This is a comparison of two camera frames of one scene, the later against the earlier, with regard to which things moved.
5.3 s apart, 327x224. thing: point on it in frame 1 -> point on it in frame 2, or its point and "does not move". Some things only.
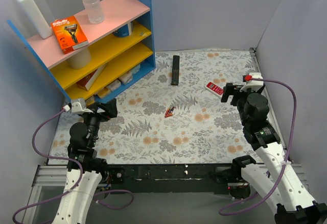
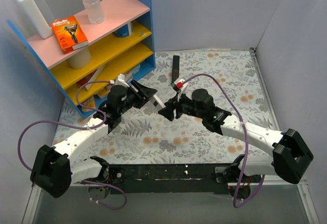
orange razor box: x=69 y=34 does not move
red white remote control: x=214 y=89 -> x=157 y=102
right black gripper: x=230 y=91 -> x=177 y=105
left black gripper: x=106 y=109 -> x=138 y=95
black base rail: x=173 y=178 does not move
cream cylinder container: x=81 y=60 does not move
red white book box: x=85 y=83 does not move
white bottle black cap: x=40 y=23 does not move
